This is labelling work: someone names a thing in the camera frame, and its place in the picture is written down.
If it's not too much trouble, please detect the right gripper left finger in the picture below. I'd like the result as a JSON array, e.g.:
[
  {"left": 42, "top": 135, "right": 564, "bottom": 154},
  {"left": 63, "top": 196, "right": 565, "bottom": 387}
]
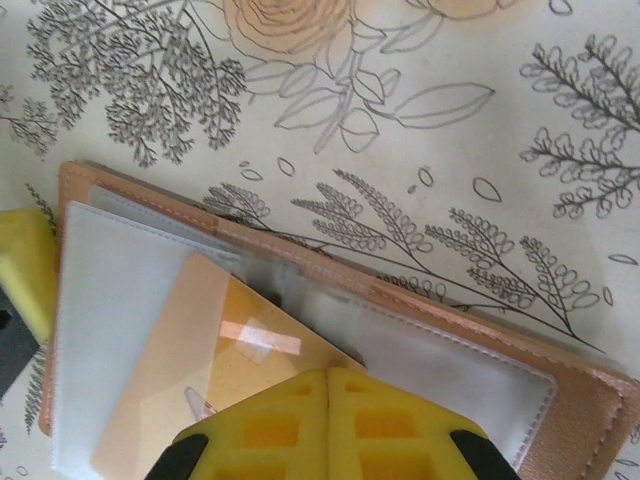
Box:
[{"left": 149, "top": 367, "right": 330, "bottom": 480}]

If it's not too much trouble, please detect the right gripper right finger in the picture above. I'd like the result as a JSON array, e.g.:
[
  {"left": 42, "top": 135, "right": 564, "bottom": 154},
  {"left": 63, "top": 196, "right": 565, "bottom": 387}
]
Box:
[{"left": 327, "top": 366, "right": 519, "bottom": 480}]

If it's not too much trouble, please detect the gold credit card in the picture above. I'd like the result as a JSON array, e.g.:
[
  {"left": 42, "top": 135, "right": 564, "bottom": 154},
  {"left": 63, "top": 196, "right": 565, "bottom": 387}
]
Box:
[{"left": 89, "top": 252, "right": 369, "bottom": 480}]

